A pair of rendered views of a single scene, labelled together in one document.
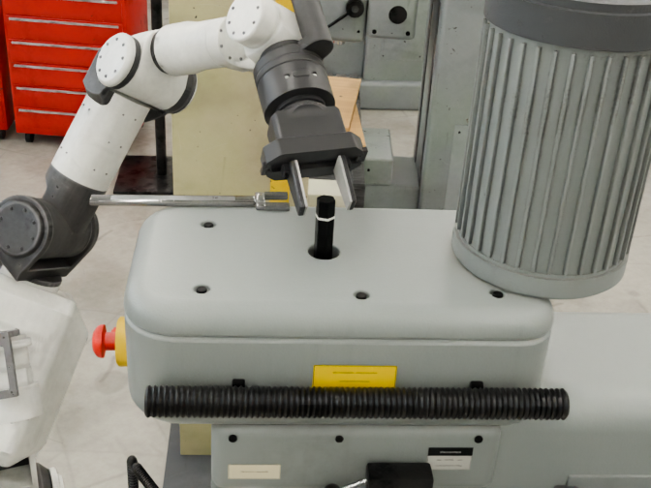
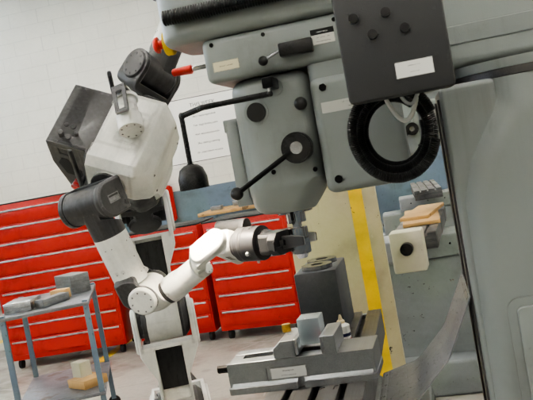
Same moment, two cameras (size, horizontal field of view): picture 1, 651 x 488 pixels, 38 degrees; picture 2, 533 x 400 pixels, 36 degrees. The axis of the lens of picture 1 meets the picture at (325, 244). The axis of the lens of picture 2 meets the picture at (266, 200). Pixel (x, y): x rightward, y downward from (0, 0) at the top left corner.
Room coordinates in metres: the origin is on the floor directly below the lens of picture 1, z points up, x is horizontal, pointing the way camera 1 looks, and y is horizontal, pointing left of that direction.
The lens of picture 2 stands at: (-0.93, -0.48, 1.45)
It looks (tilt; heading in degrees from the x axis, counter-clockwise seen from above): 3 degrees down; 16
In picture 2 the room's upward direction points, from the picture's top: 10 degrees counter-clockwise
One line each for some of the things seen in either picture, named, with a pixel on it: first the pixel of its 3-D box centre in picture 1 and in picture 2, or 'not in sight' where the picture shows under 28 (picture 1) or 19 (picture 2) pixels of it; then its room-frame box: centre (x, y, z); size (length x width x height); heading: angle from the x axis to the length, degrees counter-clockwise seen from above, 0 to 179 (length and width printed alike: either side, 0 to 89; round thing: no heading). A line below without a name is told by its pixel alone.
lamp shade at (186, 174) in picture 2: not in sight; (192, 176); (0.91, 0.23, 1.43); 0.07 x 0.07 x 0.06
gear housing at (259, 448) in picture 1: (348, 396); (284, 52); (0.95, -0.04, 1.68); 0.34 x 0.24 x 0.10; 95
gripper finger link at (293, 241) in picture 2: not in sight; (292, 241); (0.92, 0.01, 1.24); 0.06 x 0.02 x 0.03; 70
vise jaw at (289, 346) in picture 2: not in sight; (290, 342); (0.88, 0.05, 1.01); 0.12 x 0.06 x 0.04; 3
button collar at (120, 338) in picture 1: (126, 341); (169, 43); (0.92, 0.23, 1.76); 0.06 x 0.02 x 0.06; 5
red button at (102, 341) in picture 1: (107, 341); (159, 44); (0.92, 0.25, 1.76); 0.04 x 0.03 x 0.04; 5
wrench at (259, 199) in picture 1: (190, 199); not in sight; (1.04, 0.17, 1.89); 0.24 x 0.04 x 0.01; 97
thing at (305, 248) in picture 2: not in sight; (300, 241); (0.95, 0.00, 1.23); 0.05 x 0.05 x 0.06
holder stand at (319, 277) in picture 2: not in sight; (324, 294); (1.38, 0.07, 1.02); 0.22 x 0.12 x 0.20; 4
